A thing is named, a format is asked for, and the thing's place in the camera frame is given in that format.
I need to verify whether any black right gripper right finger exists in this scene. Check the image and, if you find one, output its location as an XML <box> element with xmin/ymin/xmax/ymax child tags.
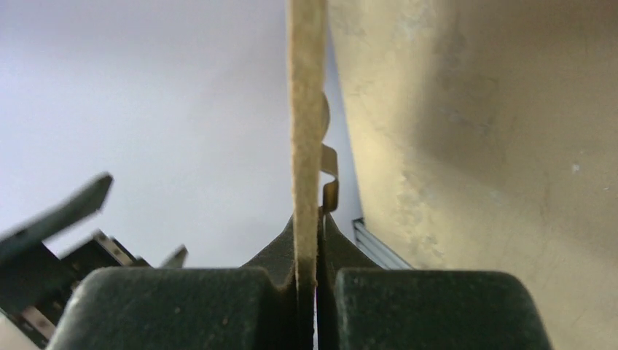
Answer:
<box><xmin>316</xmin><ymin>214</ymin><xmax>552</xmax><ymax>349</ymax></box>

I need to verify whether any aluminium extrusion rail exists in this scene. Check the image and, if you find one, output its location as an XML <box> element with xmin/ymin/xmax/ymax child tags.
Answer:
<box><xmin>352</xmin><ymin>218</ymin><xmax>413</xmax><ymax>270</ymax></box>

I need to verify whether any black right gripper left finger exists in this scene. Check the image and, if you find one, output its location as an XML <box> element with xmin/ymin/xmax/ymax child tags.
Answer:
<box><xmin>49</xmin><ymin>225</ymin><xmax>302</xmax><ymax>349</ymax></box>

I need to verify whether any brown hardboard backing board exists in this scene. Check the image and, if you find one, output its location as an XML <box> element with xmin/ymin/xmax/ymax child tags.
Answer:
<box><xmin>286</xmin><ymin>1</ymin><xmax>328</xmax><ymax>349</ymax></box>

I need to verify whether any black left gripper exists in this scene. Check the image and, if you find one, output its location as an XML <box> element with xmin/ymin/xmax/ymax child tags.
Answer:
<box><xmin>1</xmin><ymin>173</ymin><xmax>188</xmax><ymax>348</ymax></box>

